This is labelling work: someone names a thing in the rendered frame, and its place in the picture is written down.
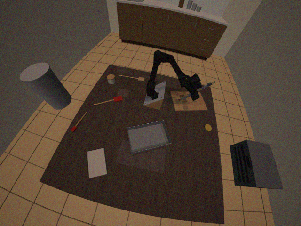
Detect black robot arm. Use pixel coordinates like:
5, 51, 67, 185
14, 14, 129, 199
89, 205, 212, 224
146, 50, 202, 100

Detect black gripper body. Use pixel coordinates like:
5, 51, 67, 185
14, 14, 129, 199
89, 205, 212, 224
187, 85, 200, 101

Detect red spatula with wooden handle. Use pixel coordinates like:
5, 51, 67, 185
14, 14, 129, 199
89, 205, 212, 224
92, 96, 123, 106

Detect grey cylinder with tan top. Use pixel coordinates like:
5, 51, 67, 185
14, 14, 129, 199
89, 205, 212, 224
107, 74, 116, 84

